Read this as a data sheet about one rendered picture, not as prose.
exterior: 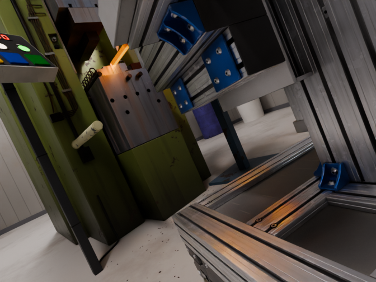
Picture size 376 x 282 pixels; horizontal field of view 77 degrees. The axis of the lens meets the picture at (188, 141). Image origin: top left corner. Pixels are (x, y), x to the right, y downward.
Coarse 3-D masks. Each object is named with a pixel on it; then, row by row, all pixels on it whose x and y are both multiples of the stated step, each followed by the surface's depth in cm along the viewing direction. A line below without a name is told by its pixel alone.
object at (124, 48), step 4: (124, 44) 128; (120, 48) 132; (124, 48) 130; (128, 48) 132; (120, 52) 134; (124, 52) 134; (116, 56) 138; (120, 56) 137; (112, 60) 143; (116, 60) 141; (112, 64) 145; (116, 64) 147
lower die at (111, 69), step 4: (120, 64) 149; (124, 64) 151; (104, 68) 142; (108, 68) 144; (112, 68) 145; (116, 68) 147; (120, 68) 148; (124, 68) 150; (96, 72) 140; (104, 72) 142; (108, 72) 143; (112, 72) 145; (116, 72) 146; (88, 84) 155; (84, 88) 162
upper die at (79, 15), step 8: (72, 8) 138; (80, 8) 141; (88, 8) 144; (96, 8) 147; (72, 16) 137; (80, 16) 140; (88, 16) 143; (96, 16) 146; (64, 24) 148; (72, 24) 140; (80, 24) 140; (88, 24) 144; (96, 24) 148; (64, 32) 152; (72, 32) 145; (80, 32) 149; (64, 40) 157; (72, 40) 154; (80, 40) 158; (72, 48) 163
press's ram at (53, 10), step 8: (48, 0) 140; (56, 0) 133; (64, 0) 136; (72, 0) 139; (80, 0) 142; (88, 0) 145; (96, 0) 148; (48, 8) 144; (56, 8) 136; (64, 8) 136; (56, 16) 140; (64, 16) 143; (56, 24) 147
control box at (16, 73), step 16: (0, 48) 98; (16, 48) 105; (32, 48) 113; (0, 64) 90; (16, 64) 96; (32, 64) 102; (0, 80) 93; (16, 80) 99; (32, 80) 105; (48, 80) 112
